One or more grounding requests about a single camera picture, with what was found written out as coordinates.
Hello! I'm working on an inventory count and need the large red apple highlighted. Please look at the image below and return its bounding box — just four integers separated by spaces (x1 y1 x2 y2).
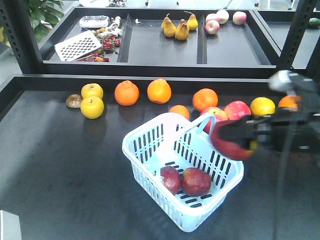
200 107 229 134
224 100 252 120

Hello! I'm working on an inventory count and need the light blue plastic basket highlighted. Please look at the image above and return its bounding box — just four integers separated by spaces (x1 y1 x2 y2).
122 112 244 232

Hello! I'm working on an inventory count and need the yellow orange fruit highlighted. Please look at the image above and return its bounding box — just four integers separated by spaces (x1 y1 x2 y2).
249 97 276 117

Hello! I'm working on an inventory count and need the large red apple left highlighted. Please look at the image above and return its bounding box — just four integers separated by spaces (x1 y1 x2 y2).
200 107 229 134

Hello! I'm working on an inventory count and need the orange behind apples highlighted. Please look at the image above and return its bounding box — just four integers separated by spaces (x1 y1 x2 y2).
192 88 219 112

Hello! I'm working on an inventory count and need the yellow apple back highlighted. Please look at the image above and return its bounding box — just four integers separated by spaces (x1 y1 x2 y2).
81 83 104 99

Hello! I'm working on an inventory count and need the yellow apple front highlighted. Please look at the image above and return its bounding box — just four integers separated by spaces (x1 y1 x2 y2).
80 96 105 120

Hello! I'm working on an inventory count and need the black shelf upright post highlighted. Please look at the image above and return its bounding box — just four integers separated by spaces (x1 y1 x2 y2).
276 0 320 81

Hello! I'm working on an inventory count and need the large red apple right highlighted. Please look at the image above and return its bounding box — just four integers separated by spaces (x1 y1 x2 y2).
224 100 252 120

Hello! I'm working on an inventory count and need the black wood fruit display table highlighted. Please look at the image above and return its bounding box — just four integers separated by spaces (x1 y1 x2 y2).
0 74 320 240

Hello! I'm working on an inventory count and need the potted green plant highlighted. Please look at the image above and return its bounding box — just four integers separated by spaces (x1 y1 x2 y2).
22 0 64 44

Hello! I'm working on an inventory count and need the large orange right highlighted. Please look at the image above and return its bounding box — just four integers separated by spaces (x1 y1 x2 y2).
278 95 301 111

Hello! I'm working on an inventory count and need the white electronic scale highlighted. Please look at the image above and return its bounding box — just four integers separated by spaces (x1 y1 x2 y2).
79 15 110 29

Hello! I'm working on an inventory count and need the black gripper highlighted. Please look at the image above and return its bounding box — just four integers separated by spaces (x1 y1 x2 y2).
218 107 320 153

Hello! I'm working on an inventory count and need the black upper fruit tray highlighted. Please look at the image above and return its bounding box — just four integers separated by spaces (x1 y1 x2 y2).
39 7 280 79

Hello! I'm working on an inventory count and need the white perforated tray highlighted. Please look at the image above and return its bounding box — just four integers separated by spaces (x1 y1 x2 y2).
54 30 102 62

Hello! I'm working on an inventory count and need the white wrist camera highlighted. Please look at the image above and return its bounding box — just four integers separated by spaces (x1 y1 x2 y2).
0 210 22 240
268 70 295 93

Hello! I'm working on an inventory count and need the small orange middle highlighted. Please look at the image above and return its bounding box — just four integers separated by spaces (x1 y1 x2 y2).
169 105 190 120

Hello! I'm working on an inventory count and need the orange far left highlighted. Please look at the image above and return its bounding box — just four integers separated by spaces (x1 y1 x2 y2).
114 80 140 106

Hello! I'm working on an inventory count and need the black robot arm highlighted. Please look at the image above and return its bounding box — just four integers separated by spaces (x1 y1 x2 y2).
213 70 320 240

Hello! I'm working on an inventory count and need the yellow apple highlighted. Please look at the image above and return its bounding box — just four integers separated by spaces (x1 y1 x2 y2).
81 83 104 99
80 96 105 120

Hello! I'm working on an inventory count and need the brown pear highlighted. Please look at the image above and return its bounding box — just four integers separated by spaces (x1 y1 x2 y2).
174 19 190 41

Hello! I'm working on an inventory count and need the brown mushroom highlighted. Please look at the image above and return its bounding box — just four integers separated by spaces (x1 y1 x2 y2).
65 94 83 108

